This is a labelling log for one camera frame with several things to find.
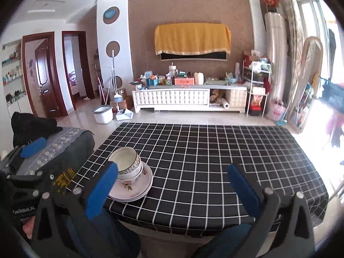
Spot person's leg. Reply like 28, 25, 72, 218
66, 212, 141, 258
210, 222, 258, 258

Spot person's left hand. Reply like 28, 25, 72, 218
22, 218, 35, 238

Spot patterned curtain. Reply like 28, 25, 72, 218
277, 0, 305, 92

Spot white plate with pink flowers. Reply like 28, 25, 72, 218
109, 180, 153, 200

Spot blue patterned rim bowl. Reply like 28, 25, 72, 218
108, 147, 141, 175

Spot white bowl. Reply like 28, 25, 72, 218
118, 168, 144, 183

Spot white mop bucket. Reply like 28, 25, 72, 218
92, 105, 114, 124

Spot dark red wooden door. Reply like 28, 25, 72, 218
21, 32, 68, 119

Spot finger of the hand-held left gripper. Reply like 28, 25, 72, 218
0, 137, 47, 172
5, 170, 58, 191

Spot pink bag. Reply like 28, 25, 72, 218
266, 101, 287, 121

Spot black cloth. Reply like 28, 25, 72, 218
11, 112, 63, 147

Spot grey chair cover cloth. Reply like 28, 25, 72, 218
11, 127, 96, 194

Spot white tufted television cabinet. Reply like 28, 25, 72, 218
132, 84, 248, 113

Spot black checked tablecloth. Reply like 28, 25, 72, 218
81, 122, 330, 237

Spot person's left leg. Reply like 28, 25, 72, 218
66, 212, 141, 258

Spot dark red door frame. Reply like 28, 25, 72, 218
62, 31, 95, 111

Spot yellow cloth cover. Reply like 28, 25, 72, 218
154, 23, 232, 55

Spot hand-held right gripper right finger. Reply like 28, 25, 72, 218
193, 163, 316, 258

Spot white plate with brown flower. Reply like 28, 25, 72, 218
109, 162, 153, 197

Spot white wire rack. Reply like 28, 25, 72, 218
242, 60, 272, 116

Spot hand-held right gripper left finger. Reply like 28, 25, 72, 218
29, 161, 141, 258

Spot cream bowl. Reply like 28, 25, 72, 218
118, 163, 143, 180

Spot orange box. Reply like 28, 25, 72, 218
174, 77, 194, 86

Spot wall shelves with small things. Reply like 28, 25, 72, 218
1, 43, 27, 105

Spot standing air conditioner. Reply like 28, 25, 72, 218
265, 12, 288, 105

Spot broom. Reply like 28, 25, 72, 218
111, 50, 123, 105

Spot blue plastic basket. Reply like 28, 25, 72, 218
320, 77, 344, 111

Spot white dustpan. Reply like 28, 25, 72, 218
116, 110, 133, 121

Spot person's right leg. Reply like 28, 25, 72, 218
210, 222, 258, 258

